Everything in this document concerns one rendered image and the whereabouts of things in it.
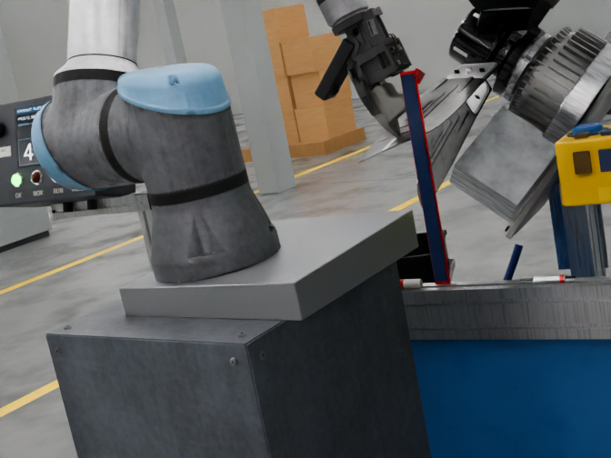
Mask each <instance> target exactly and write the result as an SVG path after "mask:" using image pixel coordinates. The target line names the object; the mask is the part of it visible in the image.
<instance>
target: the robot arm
mask: <svg viewBox="0 0 611 458"><path fill-rule="evenodd" d="M316 1H317V3H318V5H319V7H320V9H321V12H322V14H323V16H324V18H325V20H326V22H327V24H328V26H329V27H333V28H332V31H333V33H334V35H335V36H339V35H342V34H346V38H345V39H343V41H342V43H341V45H340V46H339V47H338V49H337V51H336V54H335V56H334V58H333V59H332V61H331V63H330V65H329V66H328V68H327V70H326V72H325V74H324V76H323V78H322V80H321V81H320V83H319V85H318V87H317V88H316V91H315V95H316V96H317V97H319V98H320V99H322V100H323V101H325V100H328V99H331V98H334V97H336V95H337V93H338V92H339V89H340V87H341V85H342V84H343V82H344V81H345V79H346V77H347V75H348V74H349V76H350V78H351V81H352V83H353V84H354V86H355V89H356V92H357V94H358V96H359V98H360V99H361V101H362V103H363V104H364V106H365V107H366V109H367V110H368V111H369V113H370V114H371V115H372V116H373V117H374V118H375V119H376V120H377V122H378V123H379V124H381V125H382V126H383V127H384V128H385V129H386V130H387V132H388V133H390V134H391V135H393V136H394V137H398V136H399V135H401V134H400V127H399V123H398V118H399V117H400V116H401V115H402V114H403V113H404V112H405V111H406V106H405V100H404V95H403V94H399V93H398V92H397V91H396V89H395V87H394V85H393V84H391V83H386V81H385V80H386V79H387V78H388V77H390V76H391V77H394V76H396V75H399V74H400V73H402V72H404V70H406V69H407V68H408V67H409V66H410V65H412V64H411V62H410V60H409V58H408V56H407V54H406V51H405V49H404V47H403V45H402V43H401V41H400V39H399V37H398V38H396V36H395V35H394V34H389V33H388V32H387V31H386V27H385V25H384V23H383V21H382V19H381V17H380V15H382V14H383V12H382V10H381V8H380V6H379V7H377V8H370V9H368V10H367V8H368V4H367V2H366V0H316ZM139 6H140V0H69V16H68V39H67V61H66V64H65V65H64V66H62V67H61V68H60V69H59V70H57V71H56V72H55V74H54V79H53V99H52V101H49V102H47V103H46V104H45V105H44V106H43V107H42V109H41V110H40V111H38V112H37V113H36V115H35V118H34V121H33V124H32V131H31V136H32V144H33V148H34V151H35V156H36V158H37V160H38V162H39V164H40V165H41V166H42V167H43V168H44V169H45V170H46V171H47V173H48V175H49V176H50V177H51V178H52V179H53V180H55V181H56V182H57V183H59V184H60V185H62V186H64V187H67V188H70V189H74V190H92V191H100V190H105V189H107V188H109V187H115V186H121V185H129V184H141V183H145V187H146V191H147V193H148V197H149V201H150V204H151V207H152V212H153V221H152V243H151V265H152V269H153V272H154V276H155V279H156V280H157V281H158V282H160V283H165V284H180V283H189V282H195V281H201V280H205V279H210V278H214V277H217V276H221V275H225V274H230V273H233V272H236V271H239V270H242V269H245V268H247V267H250V266H252V265H255V264H258V263H260V262H262V261H264V260H265V259H267V258H269V257H271V256H272V255H274V254H275V253H277V252H278V250H279V249H280V247H281V245H280V242H279V238H278V234H277V230H276V228H275V226H274V224H272V223H271V221H270V219H269V217H268V215H267V213H266V212H265V209H264V207H263V206H262V205H261V203H260V202H259V200H258V199H257V197H256V196H255V193H254V192H253V190H252V188H251V186H250V183H249V180H248V176H247V172H246V169H245V161H244V157H243V154H242V150H241V146H240V143H239V139H238V135H237V131H236V128H235V121H234V117H233V114H232V110H231V106H230V104H231V99H230V96H229V94H228V93H227V92H226V89H225V84H224V81H223V77H222V75H221V73H220V72H219V71H218V70H217V69H216V68H215V67H214V66H213V65H210V64H205V63H189V64H177V65H166V66H157V67H150V68H146V69H141V70H139V69H138V36H139ZM366 10H367V11H366ZM389 35H391V36H392V37H390V36H389Z"/></svg>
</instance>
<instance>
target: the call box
mask: <svg viewBox="0 0 611 458"><path fill-rule="evenodd" d="M600 132H601V131H600ZM600 132H596V133H592V134H590V136H589V137H587V138H582V139H575V138H574V134H573V133H572V130H571V131H570V132H569V133H567V134H566V135H565V136H563V137H562V138H561V139H560V140H558V141H557V142H556V144H555V149H556V161H557V168H558V174H559V182H560V188H561V195H562V202H563V205H564V206H579V205H591V204H611V172H601V171H600V164H599V157H598V150H599V149H607V148H611V135H600ZM580 151H590V157H591V165H592V171H593V172H592V173H591V174H575V167H574V161H573V152H580Z"/></svg>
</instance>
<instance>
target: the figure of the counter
mask: <svg viewBox="0 0 611 458"><path fill-rule="evenodd" d="M17 142H18V158H19V166H25V165H31V164H39V162H38V160H37V158H36V156H35V151H34V148H33V144H32V137H28V138H23V139H17Z"/></svg>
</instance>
